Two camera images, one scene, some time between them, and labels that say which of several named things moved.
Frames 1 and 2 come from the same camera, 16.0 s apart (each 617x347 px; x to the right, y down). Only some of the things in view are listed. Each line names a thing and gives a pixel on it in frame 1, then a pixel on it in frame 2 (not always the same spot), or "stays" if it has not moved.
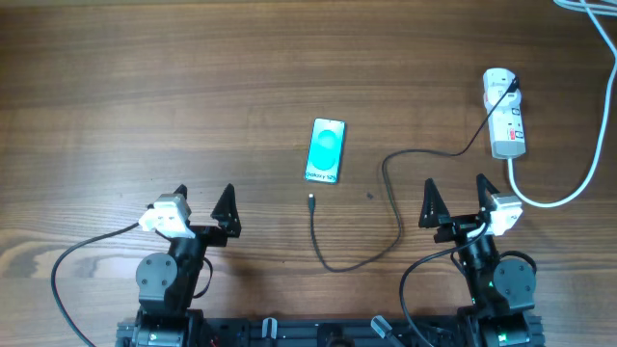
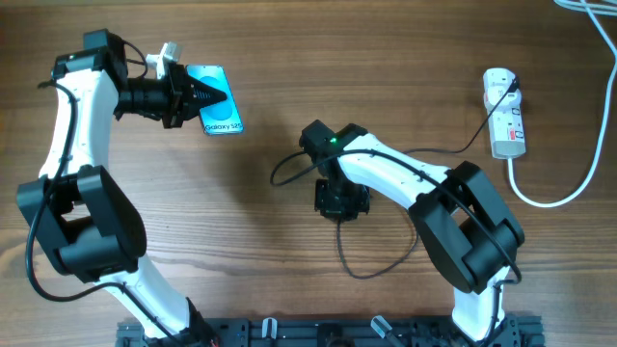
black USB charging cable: (311, 200) to (435, 151)
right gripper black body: (461, 226) to (341, 199)
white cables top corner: (598, 7) stays
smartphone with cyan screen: (325, 150) to (223, 117)
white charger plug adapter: (512, 98) stays
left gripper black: (216, 236) to (183, 106)
